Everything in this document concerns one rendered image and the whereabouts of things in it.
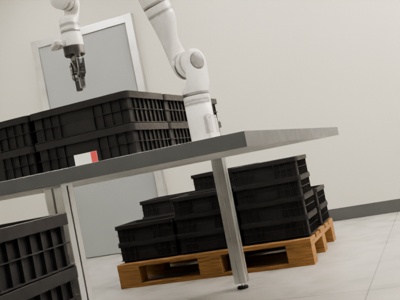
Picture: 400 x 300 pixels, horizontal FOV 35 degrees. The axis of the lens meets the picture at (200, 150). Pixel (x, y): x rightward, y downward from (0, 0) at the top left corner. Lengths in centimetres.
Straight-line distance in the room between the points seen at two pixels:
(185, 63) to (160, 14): 18
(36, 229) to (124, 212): 456
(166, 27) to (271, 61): 319
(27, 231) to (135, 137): 96
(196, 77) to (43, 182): 65
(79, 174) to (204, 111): 57
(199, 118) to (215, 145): 56
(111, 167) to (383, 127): 368
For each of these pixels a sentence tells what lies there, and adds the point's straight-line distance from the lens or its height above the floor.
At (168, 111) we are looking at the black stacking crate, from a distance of 239.
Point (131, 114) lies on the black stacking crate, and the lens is 210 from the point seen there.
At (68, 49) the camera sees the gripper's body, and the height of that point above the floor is 113.
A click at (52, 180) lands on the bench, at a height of 67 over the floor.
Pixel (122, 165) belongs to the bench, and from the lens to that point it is 165.
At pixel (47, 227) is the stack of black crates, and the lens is 125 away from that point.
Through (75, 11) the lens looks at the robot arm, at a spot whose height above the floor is 127.
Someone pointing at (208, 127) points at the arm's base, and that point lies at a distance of 209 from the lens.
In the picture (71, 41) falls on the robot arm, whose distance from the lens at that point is 228.
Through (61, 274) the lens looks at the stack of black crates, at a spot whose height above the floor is 48.
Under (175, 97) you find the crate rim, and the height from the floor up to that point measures 92.
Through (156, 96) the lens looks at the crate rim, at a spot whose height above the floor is 92.
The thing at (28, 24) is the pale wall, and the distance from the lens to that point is 634.
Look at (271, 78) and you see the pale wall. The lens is 528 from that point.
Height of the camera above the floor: 63
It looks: 2 degrees up
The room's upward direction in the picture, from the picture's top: 11 degrees counter-clockwise
